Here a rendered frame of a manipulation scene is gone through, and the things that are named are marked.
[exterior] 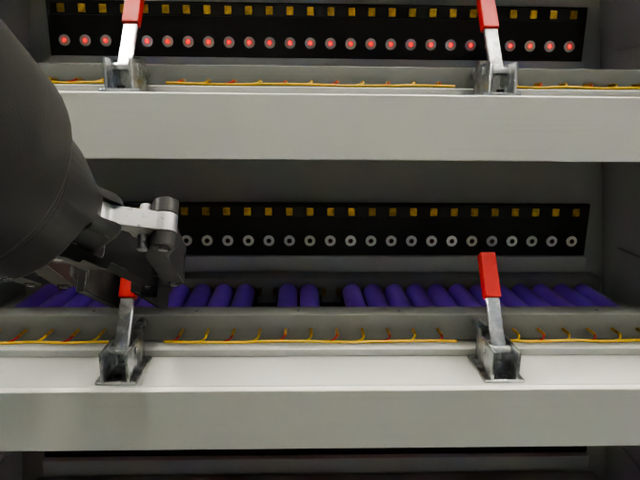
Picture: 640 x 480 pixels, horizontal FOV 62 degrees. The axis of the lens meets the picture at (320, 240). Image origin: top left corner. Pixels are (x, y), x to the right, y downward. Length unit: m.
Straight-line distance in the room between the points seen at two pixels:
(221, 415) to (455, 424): 0.16
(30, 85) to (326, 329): 0.31
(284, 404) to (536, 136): 0.25
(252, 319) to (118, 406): 0.12
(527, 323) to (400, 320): 0.10
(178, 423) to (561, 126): 0.33
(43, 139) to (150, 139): 0.21
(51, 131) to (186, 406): 0.24
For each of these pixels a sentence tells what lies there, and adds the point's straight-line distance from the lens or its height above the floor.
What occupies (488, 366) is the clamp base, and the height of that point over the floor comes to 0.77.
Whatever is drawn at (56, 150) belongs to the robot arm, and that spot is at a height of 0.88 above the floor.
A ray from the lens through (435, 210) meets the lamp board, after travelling 0.54.
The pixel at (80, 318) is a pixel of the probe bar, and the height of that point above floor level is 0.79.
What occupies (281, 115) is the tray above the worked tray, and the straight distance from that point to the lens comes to 0.38.
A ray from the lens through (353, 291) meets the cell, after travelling 0.49.
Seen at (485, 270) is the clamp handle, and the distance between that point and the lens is 0.42.
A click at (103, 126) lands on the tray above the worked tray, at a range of 0.40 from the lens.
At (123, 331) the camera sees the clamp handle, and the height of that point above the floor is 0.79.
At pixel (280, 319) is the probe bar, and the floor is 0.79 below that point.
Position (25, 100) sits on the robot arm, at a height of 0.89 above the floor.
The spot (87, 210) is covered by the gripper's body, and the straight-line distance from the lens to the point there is 0.24.
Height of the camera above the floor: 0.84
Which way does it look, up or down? 2 degrees up
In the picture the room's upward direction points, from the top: straight up
